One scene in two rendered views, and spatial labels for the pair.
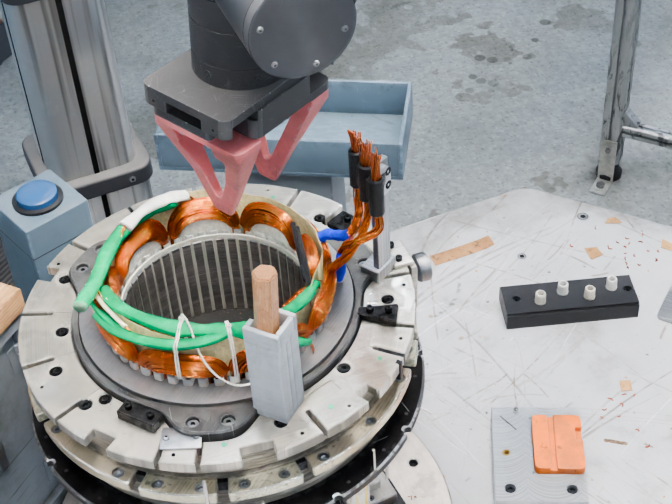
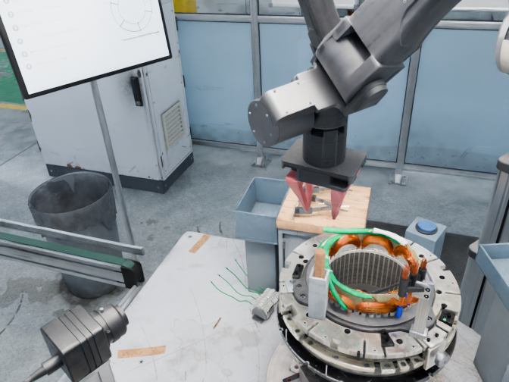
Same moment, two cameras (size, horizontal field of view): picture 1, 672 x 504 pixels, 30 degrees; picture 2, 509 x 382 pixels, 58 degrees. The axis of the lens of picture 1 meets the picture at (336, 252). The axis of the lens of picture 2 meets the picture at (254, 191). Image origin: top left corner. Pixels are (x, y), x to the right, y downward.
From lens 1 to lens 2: 65 cm
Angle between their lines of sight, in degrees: 62
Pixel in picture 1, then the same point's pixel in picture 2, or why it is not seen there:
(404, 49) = not seen: outside the picture
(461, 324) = not seen: outside the picture
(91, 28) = not seen: outside the picture
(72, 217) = (426, 242)
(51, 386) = (307, 246)
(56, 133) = (485, 229)
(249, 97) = (299, 162)
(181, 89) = (298, 146)
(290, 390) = (313, 306)
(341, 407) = (323, 333)
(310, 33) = (262, 127)
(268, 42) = (252, 120)
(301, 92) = (323, 180)
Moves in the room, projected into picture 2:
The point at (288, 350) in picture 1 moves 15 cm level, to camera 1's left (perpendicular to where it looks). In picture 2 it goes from (316, 289) to (291, 234)
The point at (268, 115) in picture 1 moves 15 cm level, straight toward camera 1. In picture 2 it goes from (302, 174) to (190, 194)
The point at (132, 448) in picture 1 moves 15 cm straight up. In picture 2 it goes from (283, 273) to (282, 208)
